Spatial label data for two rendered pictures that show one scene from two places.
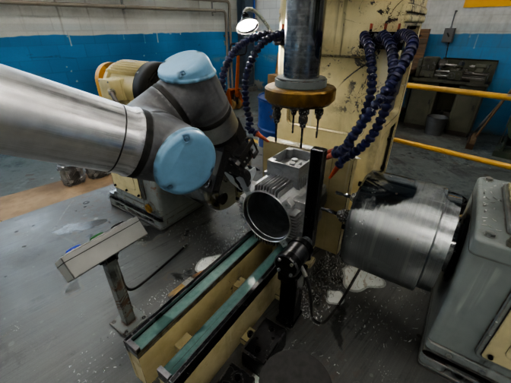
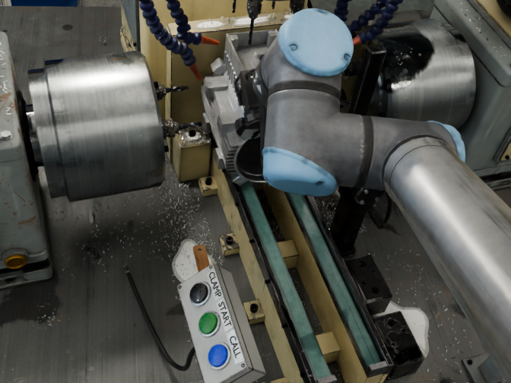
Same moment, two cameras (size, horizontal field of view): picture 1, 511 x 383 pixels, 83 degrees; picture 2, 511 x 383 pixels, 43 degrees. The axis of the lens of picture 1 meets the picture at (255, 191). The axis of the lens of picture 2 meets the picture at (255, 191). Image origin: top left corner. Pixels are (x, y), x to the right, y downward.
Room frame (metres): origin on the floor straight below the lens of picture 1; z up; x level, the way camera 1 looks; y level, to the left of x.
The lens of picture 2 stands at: (0.25, 0.71, 1.87)
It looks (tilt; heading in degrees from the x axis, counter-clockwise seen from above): 49 degrees down; 300
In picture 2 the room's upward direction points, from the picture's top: 9 degrees clockwise
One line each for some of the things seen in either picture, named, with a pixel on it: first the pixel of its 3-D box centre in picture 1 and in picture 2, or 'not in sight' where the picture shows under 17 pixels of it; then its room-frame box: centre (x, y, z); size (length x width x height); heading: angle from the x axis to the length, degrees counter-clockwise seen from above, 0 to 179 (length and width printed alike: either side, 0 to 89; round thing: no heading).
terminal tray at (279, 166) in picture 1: (292, 168); (258, 66); (0.76, -0.11, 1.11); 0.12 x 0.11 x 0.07; 144
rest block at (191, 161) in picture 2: not in sight; (191, 151); (0.86, -0.04, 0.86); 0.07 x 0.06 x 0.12; 55
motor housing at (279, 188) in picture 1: (284, 201); (259, 117); (0.73, -0.08, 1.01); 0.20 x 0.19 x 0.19; 144
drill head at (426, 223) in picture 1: (408, 232); (411, 83); (0.55, -0.36, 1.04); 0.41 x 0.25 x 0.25; 55
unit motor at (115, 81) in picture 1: (134, 121); not in sight; (1.08, 0.45, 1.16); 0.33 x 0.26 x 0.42; 55
